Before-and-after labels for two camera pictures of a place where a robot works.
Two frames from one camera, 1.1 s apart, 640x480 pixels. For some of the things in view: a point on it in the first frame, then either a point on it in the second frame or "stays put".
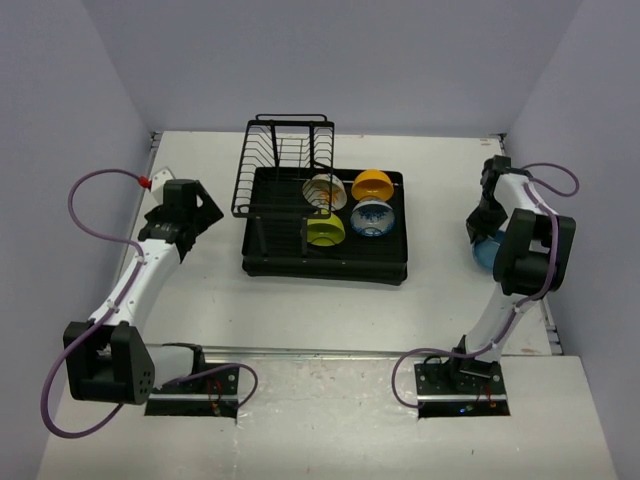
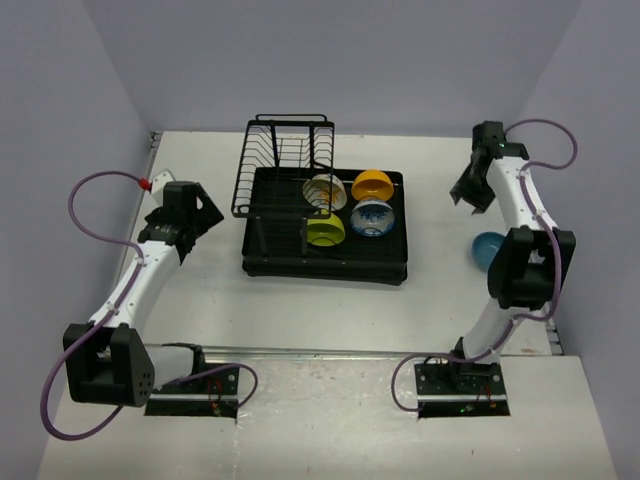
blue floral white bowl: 372,217 stays put
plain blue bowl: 485,251 stays put
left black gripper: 207,214 stays put
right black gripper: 477,229 to 462,191
